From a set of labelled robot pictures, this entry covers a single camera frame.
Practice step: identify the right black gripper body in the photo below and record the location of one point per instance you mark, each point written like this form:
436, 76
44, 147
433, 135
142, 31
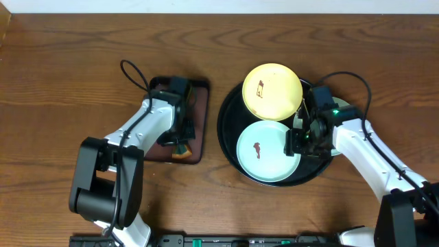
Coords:
306, 143

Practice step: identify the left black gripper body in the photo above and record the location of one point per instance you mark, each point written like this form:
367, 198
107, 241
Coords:
182, 136

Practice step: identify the green orange sponge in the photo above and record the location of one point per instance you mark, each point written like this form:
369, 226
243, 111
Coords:
181, 151

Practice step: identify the light green plate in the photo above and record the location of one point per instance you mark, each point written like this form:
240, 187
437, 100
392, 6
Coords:
339, 102

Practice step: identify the light blue plate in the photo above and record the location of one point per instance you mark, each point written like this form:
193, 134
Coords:
260, 152

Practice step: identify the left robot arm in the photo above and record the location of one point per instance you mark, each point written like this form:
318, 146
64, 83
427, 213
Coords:
107, 183

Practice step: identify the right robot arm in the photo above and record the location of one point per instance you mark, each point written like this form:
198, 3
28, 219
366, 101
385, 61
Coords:
408, 214

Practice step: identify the rectangular black brown tray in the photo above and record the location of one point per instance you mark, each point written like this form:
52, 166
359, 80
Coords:
197, 110

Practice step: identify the round black tray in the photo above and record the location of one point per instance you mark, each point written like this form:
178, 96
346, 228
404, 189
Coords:
232, 120

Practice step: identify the yellow plate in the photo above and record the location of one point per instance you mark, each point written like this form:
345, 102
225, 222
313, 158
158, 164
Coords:
272, 91

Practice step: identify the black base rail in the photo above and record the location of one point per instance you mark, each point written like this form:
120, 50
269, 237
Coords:
200, 241

